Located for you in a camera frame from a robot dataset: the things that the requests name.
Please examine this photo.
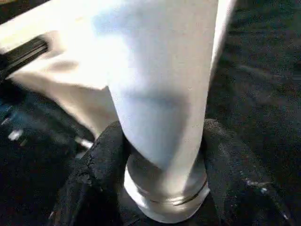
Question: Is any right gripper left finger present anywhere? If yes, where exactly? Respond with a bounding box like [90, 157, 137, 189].
[49, 120, 138, 226]

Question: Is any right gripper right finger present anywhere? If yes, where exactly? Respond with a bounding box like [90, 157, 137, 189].
[199, 118, 293, 226]

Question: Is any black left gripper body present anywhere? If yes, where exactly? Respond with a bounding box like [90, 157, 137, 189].
[0, 38, 50, 72]

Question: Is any white plastic table top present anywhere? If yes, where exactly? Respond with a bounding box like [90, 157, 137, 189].
[0, 0, 142, 142]

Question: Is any white plastic table leg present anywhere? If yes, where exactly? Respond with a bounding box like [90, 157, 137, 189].
[92, 0, 237, 224]

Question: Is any black plastic mat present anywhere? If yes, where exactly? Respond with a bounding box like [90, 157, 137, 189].
[0, 0, 301, 226]

